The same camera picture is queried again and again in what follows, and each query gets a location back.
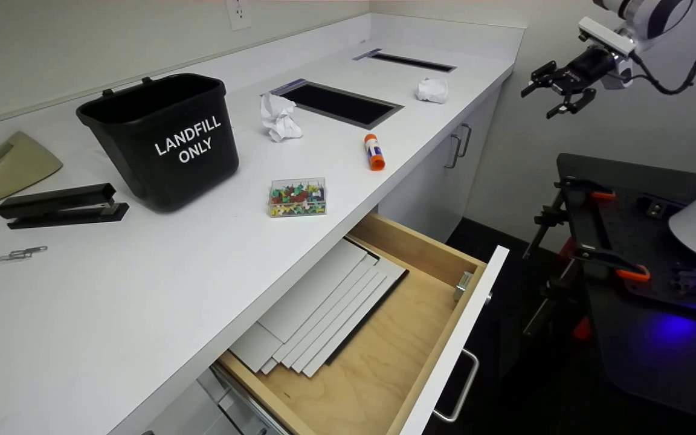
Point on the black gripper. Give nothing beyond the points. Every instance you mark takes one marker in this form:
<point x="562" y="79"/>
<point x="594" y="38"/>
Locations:
<point x="590" y="71"/>

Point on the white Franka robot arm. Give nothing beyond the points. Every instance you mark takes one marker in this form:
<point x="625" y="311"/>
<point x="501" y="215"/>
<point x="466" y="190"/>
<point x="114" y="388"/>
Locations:
<point x="664" y="16"/>

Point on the open wooden drawer white front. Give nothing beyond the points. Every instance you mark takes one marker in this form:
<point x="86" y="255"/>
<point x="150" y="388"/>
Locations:
<point x="380" y="363"/>

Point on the black clamp orange tips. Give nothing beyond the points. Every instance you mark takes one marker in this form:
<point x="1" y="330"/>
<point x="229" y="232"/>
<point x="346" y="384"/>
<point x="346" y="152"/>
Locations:
<point x="599" y="193"/>
<point x="629" y="274"/>

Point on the small white paper ball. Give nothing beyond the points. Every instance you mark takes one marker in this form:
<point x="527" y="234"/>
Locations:
<point x="432" y="91"/>

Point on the black robot table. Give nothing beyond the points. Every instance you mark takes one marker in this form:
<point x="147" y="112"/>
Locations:
<point x="640" y="208"/>

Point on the small black connector box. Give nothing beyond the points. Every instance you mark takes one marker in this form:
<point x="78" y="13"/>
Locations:
<point x="655" y="208"/>

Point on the white base cabinet doors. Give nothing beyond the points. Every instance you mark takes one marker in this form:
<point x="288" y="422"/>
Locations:
<point x="422" y="193"/>

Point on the orange glue stick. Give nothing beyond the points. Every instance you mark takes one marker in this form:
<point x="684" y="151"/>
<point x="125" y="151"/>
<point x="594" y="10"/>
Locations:
<point x="374" y="152"/>

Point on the red clamp tip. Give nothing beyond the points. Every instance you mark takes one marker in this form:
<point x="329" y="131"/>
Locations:
<point x="582" y="330"/>

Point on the crumpled white paper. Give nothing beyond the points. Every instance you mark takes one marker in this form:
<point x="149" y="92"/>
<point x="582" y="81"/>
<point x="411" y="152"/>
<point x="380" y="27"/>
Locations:
<point x="282" y="118"/>

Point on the clear box of coloured pushpins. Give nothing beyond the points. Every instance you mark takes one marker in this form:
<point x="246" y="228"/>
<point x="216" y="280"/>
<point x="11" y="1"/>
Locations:
<point x="298" y="198"/>

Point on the black landfill only bin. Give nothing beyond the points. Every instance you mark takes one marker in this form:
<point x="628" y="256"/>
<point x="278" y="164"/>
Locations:
<point x="162" y="170"/>

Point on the black stapler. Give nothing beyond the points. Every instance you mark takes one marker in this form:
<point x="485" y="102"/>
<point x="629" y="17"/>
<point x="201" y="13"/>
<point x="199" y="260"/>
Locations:
<point x="62" y="205"/>

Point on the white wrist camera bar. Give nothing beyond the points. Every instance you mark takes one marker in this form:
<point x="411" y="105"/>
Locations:
<point x="606" y="34"/>

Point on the white wall outlet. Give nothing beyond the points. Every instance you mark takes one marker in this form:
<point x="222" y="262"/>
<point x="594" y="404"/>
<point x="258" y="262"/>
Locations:
<point x="240" y="13"/>

